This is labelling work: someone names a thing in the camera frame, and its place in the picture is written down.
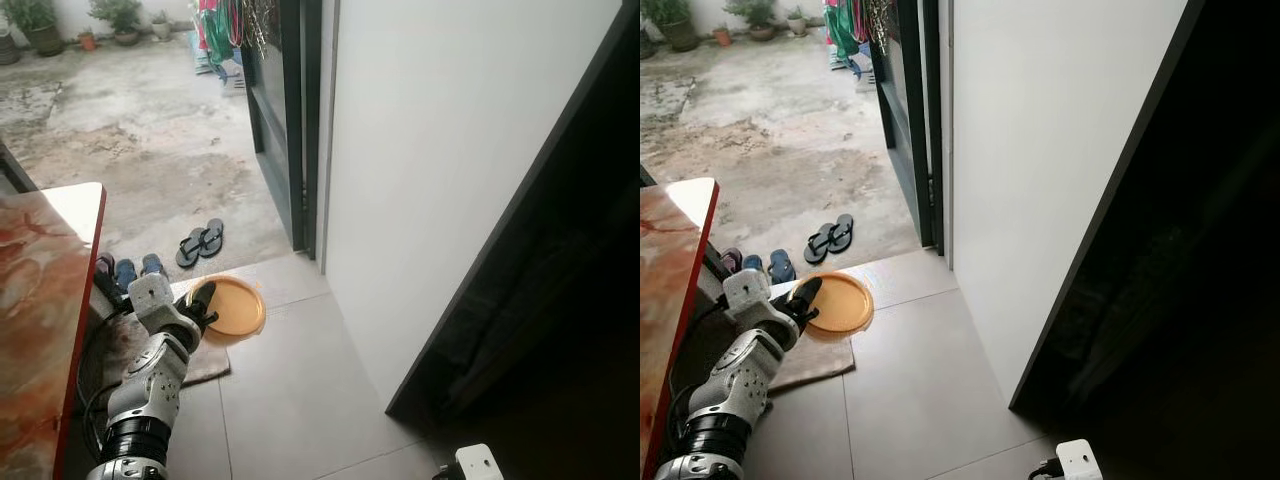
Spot glass door display fridge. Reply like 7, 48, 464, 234
386, 0, 641, 480
1008, 0, 1280, 480

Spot brown floor mat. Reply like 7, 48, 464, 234
100, 315, 232, 388
765, 333, 857, 394

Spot red marble table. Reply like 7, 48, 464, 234
640, 177, 720, 480
0, 181, 107, 480

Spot black entrance door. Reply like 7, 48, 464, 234
238, 0, 324, 260
866, 0, 947, 252

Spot hanging green red clothes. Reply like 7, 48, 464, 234
193, 0, 278, 79
822, 0, 898, 73

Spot bushy potted plant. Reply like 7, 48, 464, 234
88, 0, 144, 48
722, 0, 779, 43

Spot large potted green plant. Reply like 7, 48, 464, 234
3, 0, 64, 58
643, 0, 703, 53

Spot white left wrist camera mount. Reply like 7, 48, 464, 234
721, 267, 799, 337
127, 272, 202, 342

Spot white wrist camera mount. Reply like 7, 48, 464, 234
1054, 439, 1104, 480
721, 267, 799, 337
127, 272, 202, 342
454, 444, 505, 480

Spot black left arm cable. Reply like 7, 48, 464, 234
78, 296, 137, 443
662, 298, 733, 441

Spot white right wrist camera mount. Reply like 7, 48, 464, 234
454, 444, 505, 480
1054, 439, 1104, 480

